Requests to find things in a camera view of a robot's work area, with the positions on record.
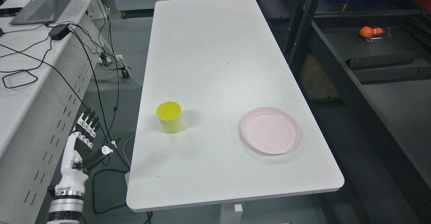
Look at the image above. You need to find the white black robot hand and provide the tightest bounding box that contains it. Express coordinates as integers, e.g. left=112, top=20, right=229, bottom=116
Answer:
left=52, top=108, right=121, bottom=196

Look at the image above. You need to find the yellow plastic cup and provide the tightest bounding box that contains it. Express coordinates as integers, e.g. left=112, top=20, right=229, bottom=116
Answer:
left=156, top=101, right=182, bottom=134

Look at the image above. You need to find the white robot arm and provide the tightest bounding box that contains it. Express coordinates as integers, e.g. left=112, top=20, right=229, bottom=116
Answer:
left=47, top=195, right=84, bottom=224

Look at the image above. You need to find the dark grey metal shelf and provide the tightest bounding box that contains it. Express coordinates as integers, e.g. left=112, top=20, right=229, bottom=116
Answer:
left=258, top=0, right=431, bottom=224

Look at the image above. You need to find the orange toy on shelf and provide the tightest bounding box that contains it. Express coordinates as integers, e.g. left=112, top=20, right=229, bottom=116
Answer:
left=359, top=26, right=384, bottom=39

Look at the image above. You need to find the white side desk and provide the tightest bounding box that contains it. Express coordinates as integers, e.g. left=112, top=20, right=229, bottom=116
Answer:
left=0, top=0, right=109, bottom=224

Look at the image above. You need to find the white power strip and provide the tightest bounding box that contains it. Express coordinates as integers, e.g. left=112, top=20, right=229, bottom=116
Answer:
left=97, top=54, right=124, bottom=67

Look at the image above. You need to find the black power adapter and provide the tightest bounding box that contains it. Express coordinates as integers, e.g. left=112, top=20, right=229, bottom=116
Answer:
left=48, top=24, right=71, bottom=41

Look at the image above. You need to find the grey laptop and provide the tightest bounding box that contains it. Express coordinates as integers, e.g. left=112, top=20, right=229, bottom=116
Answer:
left=9, top=0, right=71, bottom=26

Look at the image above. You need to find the white table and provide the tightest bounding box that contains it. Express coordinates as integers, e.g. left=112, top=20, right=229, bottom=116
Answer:
left=126, top=0, right=345, bottom=224

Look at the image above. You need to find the pink plastic plate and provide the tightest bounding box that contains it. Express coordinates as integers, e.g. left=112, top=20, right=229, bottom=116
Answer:
left=240, top=107, right=300, bottom=155

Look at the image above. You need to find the black looped cable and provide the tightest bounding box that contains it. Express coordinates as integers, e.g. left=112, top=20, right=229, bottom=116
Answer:
left=2, top=70, right=38, bottom=89

